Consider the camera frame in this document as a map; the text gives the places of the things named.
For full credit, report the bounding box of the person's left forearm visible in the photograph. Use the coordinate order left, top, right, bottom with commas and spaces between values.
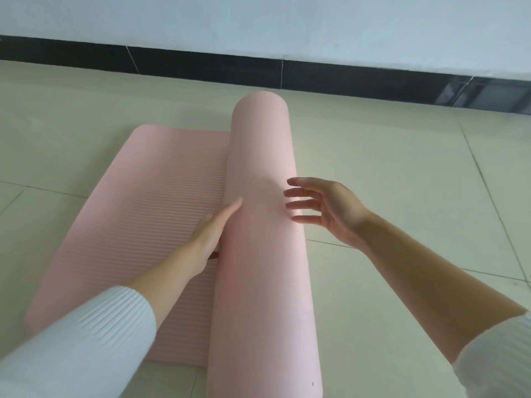
0, 244, 208, 398

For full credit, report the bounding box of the black baseboard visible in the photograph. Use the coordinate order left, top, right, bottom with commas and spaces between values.
0, 35, 531, 117

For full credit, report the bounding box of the person's left hand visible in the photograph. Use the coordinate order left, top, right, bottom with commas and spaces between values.
189, 196, 244, 274

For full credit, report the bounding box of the person's right hand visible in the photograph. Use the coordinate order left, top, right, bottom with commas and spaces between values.
284, 176, 374, 249

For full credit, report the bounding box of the pink yoga mat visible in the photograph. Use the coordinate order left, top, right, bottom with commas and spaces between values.
24, 91, 324, 398

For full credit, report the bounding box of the person's right forearm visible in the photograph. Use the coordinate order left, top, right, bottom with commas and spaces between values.
361, 211, 531, 398

